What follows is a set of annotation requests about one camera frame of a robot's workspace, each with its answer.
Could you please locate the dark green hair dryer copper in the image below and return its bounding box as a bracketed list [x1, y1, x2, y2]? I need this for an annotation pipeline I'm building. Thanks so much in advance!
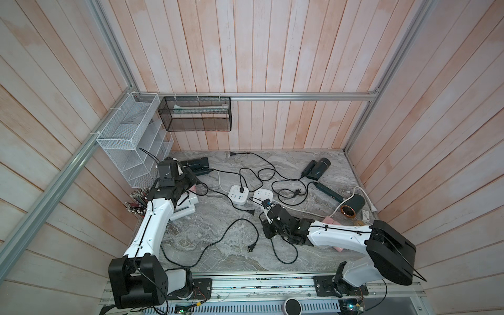
[315, 182, 366, 219]

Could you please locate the white wire shelf rack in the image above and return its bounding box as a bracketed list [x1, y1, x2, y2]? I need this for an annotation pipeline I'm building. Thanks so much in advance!
[97, 93, 173, 188]

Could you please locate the black cord with plug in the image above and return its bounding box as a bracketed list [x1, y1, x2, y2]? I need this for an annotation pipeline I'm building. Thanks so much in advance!
[208, 167, 265, 194]

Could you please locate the black mesh wall basket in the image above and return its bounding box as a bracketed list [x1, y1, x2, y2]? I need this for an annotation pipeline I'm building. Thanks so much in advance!
[157, 96, 232, 132]

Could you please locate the red cup of pencils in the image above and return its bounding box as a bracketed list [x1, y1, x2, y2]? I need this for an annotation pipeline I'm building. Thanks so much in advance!
[125, 187, 150, 217]

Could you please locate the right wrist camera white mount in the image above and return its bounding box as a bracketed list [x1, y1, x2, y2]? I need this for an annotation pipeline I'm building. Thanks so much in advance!
[261, 199, 278, 224]

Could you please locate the black round sensor puck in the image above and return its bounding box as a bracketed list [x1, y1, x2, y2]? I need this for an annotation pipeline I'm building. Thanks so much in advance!
[282, 298, 302, 315]

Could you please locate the pink dryer black cord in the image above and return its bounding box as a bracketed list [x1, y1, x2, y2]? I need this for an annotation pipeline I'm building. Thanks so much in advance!
[257, 196, 299, 265]

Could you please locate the dark green folded hair dryer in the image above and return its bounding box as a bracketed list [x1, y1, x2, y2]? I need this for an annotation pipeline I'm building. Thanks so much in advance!
[301, 158, 331, 181]

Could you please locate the white power strip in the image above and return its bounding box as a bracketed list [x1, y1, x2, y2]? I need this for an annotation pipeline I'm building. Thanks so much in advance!
[252, 188, 273, 203]
[228, 185, 249, 206]

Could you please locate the white folded hair dryer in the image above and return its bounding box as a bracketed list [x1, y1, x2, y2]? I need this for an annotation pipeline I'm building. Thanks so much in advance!
[170, 191, 199, 221]

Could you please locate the black folded hair dryer left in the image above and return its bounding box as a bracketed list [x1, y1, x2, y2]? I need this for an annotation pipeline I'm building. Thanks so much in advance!
[181, 157, 214, 176]

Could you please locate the pink folded hair dryer right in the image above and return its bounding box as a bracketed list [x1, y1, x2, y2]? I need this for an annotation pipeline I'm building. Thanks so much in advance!
[322, 217, 344, 252]

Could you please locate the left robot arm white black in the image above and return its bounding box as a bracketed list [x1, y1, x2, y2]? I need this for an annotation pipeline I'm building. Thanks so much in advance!
[108, 157, 198, 309]

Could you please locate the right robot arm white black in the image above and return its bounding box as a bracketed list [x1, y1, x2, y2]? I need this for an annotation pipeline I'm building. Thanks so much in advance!
[261, 200, 416, 294]

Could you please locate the far white power strip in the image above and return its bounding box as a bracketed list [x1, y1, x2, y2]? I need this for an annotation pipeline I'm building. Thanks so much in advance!
[252, 188, 273, 203]

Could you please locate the far black plug cord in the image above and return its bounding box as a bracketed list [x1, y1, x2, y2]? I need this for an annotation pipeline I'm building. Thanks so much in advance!
[229, 151, 312, 207]

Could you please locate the near white power strip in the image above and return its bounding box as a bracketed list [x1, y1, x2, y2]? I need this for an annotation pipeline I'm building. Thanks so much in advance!
[228, 185, 249, 206]

